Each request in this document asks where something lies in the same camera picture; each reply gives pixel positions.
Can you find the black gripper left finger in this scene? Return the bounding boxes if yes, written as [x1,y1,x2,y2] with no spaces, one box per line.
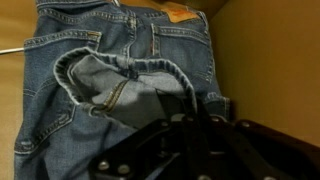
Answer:
[87,89,198,180]

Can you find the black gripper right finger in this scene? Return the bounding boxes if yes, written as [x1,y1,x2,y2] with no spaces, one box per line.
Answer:
[195,97,320,180]

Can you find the blue denim trousers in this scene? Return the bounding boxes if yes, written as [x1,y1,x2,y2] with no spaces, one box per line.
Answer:
[13,0,232,180]

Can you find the white charging cable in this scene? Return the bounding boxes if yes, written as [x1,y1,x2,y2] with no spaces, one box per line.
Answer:
[0,47,25,56]

